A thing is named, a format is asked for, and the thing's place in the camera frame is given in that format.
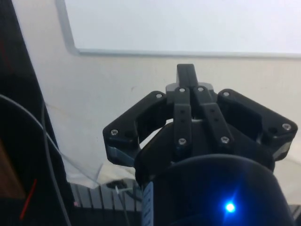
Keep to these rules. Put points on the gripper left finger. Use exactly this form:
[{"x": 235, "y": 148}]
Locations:
[{"x": 182, "y": 122}]

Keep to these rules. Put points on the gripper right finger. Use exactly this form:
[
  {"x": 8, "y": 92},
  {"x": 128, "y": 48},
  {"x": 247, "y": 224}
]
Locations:
[{"x": 244, "y": 110}]

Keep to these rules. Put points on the flat whiteboard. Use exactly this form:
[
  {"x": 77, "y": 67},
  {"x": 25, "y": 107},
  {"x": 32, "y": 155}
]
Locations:
[{"x": 178, "y": 26}]

